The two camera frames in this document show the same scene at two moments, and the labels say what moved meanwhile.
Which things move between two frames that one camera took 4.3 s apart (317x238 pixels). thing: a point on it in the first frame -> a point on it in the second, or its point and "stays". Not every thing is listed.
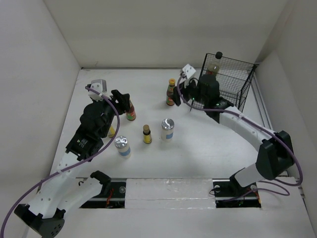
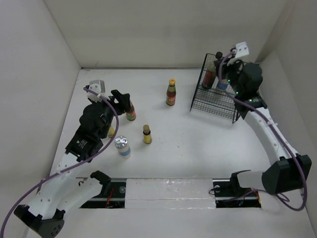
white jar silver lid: (167, 130) -> (223, 85)
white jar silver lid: (121, 143) stays
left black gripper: (122, 104) stays
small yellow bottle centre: (147, 137) stays
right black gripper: (185, 89) -> (225, 67)
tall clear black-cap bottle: (213, 69) stays
